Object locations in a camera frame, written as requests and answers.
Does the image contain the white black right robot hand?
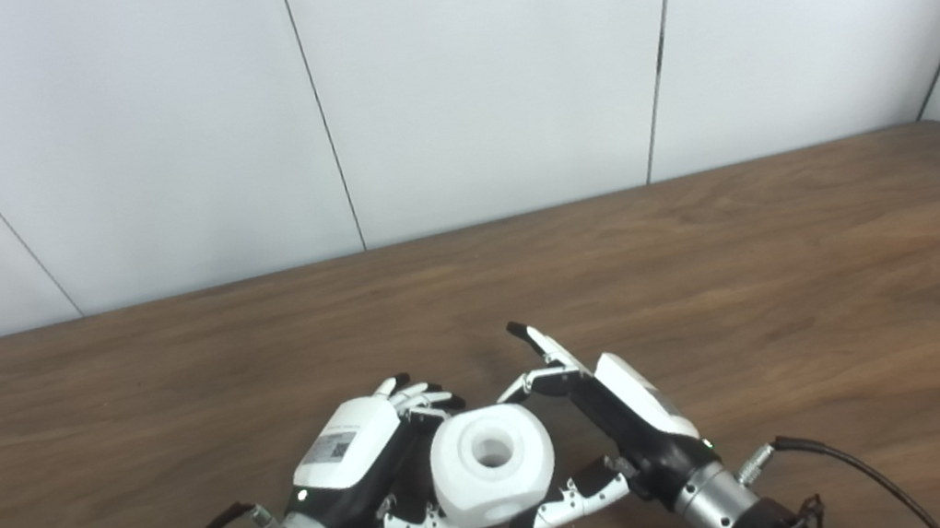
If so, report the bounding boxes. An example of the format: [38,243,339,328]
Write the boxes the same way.
[479,293,731,528]

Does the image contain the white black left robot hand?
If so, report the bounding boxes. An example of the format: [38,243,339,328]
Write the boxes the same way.
[266,364,486,528]

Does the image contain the round white plastic piece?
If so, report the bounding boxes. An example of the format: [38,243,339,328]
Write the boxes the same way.
[423,397,564,528]

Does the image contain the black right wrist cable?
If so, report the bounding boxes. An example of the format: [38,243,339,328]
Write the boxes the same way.
[770,413,940,528]

